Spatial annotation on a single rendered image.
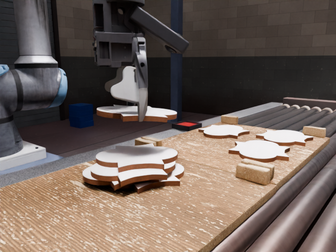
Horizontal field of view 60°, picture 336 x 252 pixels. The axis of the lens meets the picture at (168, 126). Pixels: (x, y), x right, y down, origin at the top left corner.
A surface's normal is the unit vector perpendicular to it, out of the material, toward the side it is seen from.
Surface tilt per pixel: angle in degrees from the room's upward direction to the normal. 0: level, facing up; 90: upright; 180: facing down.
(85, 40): 90
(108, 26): 90
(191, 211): 0
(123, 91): 66
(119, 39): 90
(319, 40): 90
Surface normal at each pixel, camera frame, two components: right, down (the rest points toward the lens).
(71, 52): 0.82, 0.12
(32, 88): 0.67, 0.05
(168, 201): 0.00, -0.98
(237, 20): -0.57, 0.18
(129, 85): 0.27, -0.22
